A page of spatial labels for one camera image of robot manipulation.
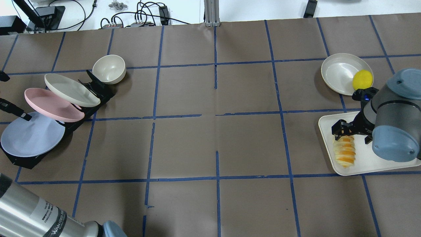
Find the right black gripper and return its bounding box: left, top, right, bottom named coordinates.
left=331, top=87, right=379, bottom=145

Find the striped orange bread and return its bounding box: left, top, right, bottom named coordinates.
left=333, top=136, right=356, bottom=168

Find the blue plate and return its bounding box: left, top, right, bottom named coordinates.
left=1, top=112, right=65, bottom=157

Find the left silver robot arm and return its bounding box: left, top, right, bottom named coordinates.
left=1, top=70, right=126, bottom=237

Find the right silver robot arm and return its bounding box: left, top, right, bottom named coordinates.
left=331, top=68, right=421, bottom=162

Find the pink plate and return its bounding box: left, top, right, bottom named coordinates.
left=24, top=88, right=85, bottom=122

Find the cream plate on rack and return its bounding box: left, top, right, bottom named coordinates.
left=44, top=73, right=101, bottom=107

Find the black plate rack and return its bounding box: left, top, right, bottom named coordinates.
left=1, top=70, right=115, bottom=169

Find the white rectangular tray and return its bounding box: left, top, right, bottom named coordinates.
left=318, top=111, right=420, bottom=176

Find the yellow lemon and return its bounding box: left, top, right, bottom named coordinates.
left=352, top=69, right=374, bottom=91

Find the shallow cream dish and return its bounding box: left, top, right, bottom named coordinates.
left=321, top=53, right=374, bottom=96

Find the black monitor stand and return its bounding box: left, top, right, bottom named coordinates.
left=13, top=0, right=65, bottom=33

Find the cream bowl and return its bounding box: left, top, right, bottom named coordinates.
left=92, top=55, right=127, bottom=85

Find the black power adapter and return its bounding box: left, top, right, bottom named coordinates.
left=159, top=6, right=170, bottom=25

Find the black cables bundle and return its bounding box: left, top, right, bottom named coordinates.
left=100, top=0, right=191, bottom=30

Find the aluminium frame post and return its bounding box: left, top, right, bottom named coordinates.
left=204, top=0, right=221, bottom=27

